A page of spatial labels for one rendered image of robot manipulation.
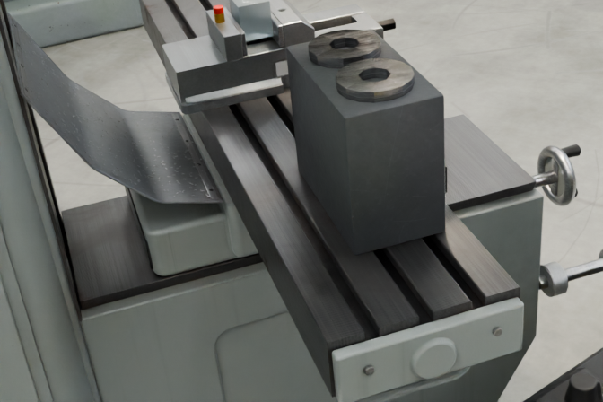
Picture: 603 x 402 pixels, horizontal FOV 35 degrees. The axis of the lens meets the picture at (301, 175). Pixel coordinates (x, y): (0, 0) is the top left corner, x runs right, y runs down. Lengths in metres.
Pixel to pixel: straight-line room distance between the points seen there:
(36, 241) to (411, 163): 0.54
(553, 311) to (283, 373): 1.05
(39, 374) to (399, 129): 0.68
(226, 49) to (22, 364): 0.56
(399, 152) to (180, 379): 0.67
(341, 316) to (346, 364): 0.06
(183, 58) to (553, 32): 2.72
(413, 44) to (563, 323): 1.80
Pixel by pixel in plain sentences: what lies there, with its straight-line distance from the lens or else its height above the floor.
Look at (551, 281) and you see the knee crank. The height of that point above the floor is 0.53.
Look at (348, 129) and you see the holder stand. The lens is 1.03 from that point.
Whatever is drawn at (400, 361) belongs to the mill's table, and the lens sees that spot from 1.04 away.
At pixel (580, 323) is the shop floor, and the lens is 2.50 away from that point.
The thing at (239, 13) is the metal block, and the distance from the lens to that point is 1.49.
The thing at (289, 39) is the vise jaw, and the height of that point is 1.02.
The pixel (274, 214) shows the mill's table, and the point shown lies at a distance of 1.22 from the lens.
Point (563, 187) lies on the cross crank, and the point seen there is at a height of 0.63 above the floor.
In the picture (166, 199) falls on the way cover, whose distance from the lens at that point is 1.38.
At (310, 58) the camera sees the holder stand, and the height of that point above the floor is 1.12.
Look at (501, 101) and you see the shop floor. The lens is 3.50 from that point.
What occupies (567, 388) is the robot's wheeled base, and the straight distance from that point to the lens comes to 1.41.
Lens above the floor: 1.61
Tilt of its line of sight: 31 degrees down
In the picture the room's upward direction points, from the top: 6 degrees counter-clockwise
